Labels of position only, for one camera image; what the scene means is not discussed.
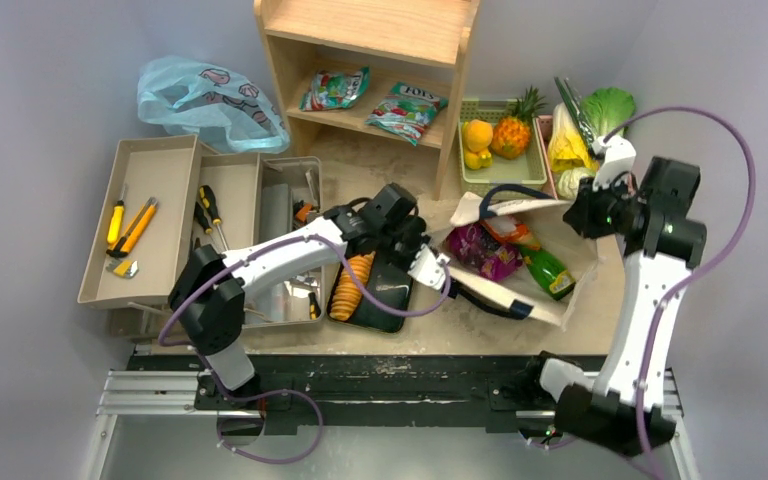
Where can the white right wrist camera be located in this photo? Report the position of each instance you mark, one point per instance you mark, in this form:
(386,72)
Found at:
(618,156)

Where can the right candy bag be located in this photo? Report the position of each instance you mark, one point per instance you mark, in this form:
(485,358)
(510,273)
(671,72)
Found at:
(407,111)

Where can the beige toolbox tray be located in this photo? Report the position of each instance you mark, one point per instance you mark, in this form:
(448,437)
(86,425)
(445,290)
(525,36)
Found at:
(171,170)

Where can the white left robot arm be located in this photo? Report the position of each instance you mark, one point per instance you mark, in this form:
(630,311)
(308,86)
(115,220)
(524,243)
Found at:
(210,294)

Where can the orange spiral bread loaf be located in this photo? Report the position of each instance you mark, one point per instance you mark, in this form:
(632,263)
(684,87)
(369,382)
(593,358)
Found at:
(346,294)

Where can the green bottle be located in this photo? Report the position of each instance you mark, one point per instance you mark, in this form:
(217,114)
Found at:
(549,272)

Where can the purple snack bag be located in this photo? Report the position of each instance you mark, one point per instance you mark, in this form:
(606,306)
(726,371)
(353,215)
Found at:
(474,247)

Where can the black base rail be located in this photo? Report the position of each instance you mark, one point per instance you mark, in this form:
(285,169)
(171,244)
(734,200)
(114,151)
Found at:
(499,394)

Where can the black rectangular tray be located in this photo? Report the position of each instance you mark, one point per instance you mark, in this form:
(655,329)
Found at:
(391,287)

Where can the yellow utility knife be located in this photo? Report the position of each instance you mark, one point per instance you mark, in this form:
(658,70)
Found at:
(124,245)

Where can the stubby black yellow screwdriver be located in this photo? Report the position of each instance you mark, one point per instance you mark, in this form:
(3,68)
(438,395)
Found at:
(315,311)

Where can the green lettuce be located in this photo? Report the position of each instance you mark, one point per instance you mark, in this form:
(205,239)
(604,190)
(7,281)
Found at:
(608,108)

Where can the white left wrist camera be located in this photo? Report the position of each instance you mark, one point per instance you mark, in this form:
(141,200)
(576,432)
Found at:
(429,268)

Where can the light blue plastic grocery bag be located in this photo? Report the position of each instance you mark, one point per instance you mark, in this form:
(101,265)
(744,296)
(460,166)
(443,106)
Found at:
(223,108)

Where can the wooden shelf unit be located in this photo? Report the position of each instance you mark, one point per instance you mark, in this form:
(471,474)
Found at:
(425,44)

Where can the yellow white napa cabbage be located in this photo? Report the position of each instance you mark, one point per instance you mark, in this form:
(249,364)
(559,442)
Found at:
(567,149)

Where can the green scallion bunch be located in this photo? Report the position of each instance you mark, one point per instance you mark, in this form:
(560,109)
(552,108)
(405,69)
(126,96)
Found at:
(573,101)

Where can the green round cabbage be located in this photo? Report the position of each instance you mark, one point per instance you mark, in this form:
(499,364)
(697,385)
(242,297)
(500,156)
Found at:
(567,184)

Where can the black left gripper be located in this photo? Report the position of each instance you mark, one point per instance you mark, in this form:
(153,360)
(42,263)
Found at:
(418,242)

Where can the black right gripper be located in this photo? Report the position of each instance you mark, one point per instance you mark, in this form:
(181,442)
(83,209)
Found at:
(586,216)

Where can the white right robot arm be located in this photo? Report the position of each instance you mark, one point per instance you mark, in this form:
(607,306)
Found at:
(621,409)

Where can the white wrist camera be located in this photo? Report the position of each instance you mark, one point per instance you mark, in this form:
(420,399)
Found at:
(429,268)
(618,156)

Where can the beige canvas tote bag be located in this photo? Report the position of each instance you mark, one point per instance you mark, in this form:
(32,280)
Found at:
(519,296)

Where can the orange fruit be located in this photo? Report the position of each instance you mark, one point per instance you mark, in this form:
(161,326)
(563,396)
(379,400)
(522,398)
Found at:
(477,136)

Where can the candy bag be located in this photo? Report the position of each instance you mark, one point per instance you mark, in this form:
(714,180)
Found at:
(407,111)
(333,90)

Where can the green plastic basket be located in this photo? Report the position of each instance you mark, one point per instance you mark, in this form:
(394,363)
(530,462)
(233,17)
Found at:
(530,169)

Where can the grey open toolbox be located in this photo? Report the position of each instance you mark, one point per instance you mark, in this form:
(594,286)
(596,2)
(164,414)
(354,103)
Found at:
(288,199)

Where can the left candy bag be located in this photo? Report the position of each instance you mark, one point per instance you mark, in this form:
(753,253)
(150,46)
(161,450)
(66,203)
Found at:
(333,90)

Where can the orange hex key holder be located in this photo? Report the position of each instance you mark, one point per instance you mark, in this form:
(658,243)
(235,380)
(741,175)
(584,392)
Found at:
(301,211)

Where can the small yellow screwdriver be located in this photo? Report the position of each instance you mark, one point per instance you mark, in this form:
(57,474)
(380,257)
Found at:
(116,218)

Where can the orange snack packet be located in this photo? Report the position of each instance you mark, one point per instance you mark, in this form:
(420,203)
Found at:
(509,230)

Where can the pineapple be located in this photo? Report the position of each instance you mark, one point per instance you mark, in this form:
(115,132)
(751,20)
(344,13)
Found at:
(512,134)

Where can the pink plastic basket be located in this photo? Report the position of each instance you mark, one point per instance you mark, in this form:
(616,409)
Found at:
(546,152)

